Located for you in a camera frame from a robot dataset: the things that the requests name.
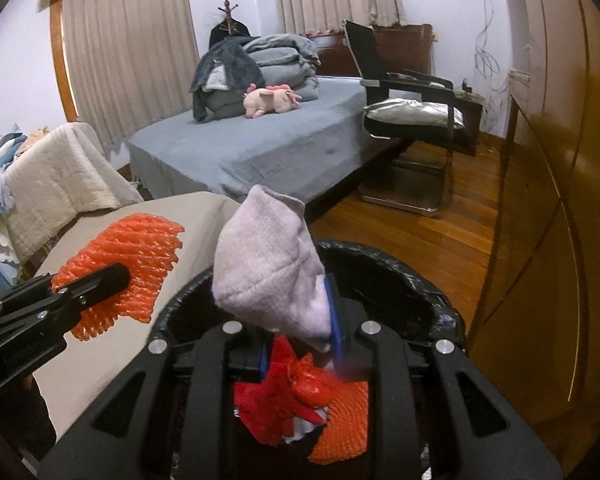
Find black lined trash bin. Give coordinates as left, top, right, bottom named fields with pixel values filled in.
left=149, top=240, right=468, bottom=480

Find black coat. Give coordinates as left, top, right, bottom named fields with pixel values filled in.
left=209, top=20, right=253, bottom=51

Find beige table cover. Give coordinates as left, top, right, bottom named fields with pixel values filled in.
left=30, top=191, right=241, bottom=441

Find pink plush pig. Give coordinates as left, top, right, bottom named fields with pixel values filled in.
left=243, top=85, right=301, bottom=120

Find red plastic bag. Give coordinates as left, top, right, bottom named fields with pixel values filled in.
left=232, top=335, right=341, bottom=448

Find grey sock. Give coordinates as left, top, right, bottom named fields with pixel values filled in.
left=211, top=185, right=333, bottom=353

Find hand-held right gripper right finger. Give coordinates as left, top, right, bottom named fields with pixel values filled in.
left=324, top=274, right=565, bottom=480

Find wooden nightstand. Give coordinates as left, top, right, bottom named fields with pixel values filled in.
left=450, top=87, right=485, bottom=156

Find wooden wardrobe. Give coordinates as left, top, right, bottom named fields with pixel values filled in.
left=467, top=0, right=600, bottom=461

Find black metal chair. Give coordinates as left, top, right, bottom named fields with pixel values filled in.
left=341, top=20, right=468, bottom=218

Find wall cables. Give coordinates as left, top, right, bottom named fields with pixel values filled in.
left=472, top=0, right=506, bottom=121

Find steel blue cloth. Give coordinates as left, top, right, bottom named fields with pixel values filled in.
left=0, top=132, right=28, bottom=171

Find bed with grey-blue sheet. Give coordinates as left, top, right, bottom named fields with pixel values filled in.
left=125, top=76, right=416, bottom=223

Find wooden window frame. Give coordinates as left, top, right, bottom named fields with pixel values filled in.
left=50, top=0, right=81, bottom=123

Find beige quilted cover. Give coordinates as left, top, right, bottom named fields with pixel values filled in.
left=2, top=122, right=143, bottom=266

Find light blue cloth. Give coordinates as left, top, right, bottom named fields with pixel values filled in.
left=0, top=255, right=23, bottom=286

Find dark grey fleece blanket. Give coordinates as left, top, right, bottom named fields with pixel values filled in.
left=190, top=37, right=266, bottom=123

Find dark green pillow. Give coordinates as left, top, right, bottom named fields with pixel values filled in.
left=202, top=87, right=253, bottom=121

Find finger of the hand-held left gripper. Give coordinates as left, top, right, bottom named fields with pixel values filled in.
left=0, top=264, right=132, bottom=361

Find white tissue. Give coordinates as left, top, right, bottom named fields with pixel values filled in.
left=280, top=407, right=328, bottom=446

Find tan fuzzy cloth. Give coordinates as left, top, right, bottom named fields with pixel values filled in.
left=17, top=127, right=51, bottom=153

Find wooden coat rack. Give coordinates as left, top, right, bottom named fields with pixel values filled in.
left=216, top=0, right=241, bottom=36

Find wooden headboard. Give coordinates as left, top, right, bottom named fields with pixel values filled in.
left=307, top=24, right=433, bottom=78

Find folded grey blankets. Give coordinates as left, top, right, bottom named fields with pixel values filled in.
left=242, top=32, right=321, bottom=103

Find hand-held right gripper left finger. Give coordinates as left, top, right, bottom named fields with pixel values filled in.
left=39, top=321, right=270, bottom=480

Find silver cushion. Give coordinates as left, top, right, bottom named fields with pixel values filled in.
left=364, top=99, right=465, bottom=128

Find orange foam net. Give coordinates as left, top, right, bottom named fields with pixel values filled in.
left=307, top=380, right=371, bottom=463
left=51, top=212, right=186, bottom=341

